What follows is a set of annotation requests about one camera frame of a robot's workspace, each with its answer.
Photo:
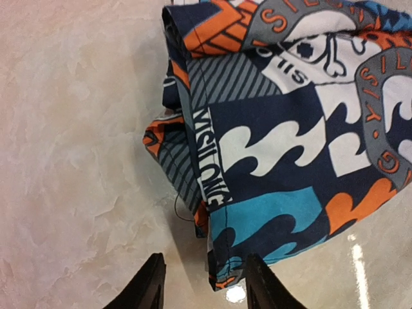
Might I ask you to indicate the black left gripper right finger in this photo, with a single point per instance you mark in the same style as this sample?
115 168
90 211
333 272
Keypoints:
264 289

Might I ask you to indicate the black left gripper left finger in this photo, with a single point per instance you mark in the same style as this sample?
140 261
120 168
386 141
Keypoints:
146 289

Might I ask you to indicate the orange patterned garment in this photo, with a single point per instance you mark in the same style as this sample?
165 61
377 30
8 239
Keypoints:
286 122

